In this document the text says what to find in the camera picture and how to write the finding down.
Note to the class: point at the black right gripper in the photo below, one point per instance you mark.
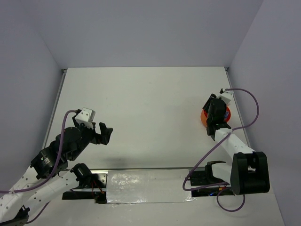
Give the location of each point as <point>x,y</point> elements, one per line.
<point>208,104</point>

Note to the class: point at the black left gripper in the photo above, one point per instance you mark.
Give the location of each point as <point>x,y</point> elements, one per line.
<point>105,136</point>

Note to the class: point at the small blue cap bottle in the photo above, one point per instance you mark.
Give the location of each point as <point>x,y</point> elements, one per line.
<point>227,115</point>

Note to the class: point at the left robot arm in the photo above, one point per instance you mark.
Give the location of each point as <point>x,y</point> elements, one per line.
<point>47,176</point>

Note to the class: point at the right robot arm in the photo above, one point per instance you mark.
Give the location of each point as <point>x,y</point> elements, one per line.
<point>248,173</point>

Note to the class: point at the orange round organizer container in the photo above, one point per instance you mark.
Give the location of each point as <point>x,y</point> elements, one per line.
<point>203,117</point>

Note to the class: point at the silver foil covered panel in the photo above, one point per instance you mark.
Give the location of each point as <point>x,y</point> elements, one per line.
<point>146,186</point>

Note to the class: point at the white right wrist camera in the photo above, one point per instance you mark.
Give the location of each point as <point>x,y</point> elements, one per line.
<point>226,96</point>

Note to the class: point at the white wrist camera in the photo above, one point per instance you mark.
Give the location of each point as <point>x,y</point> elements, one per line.
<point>226,96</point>
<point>86,117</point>

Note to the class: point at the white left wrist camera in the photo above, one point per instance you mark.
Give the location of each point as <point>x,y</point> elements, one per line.
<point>86,117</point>

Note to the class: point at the right aluminium table rail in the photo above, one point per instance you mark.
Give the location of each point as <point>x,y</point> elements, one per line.
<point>236,103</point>

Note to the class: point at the aluminium table rail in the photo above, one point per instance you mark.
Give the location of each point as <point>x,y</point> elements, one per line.
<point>64,71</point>
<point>236,103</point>

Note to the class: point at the left aluminium table rail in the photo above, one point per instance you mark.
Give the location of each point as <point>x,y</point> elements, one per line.
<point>64,71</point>

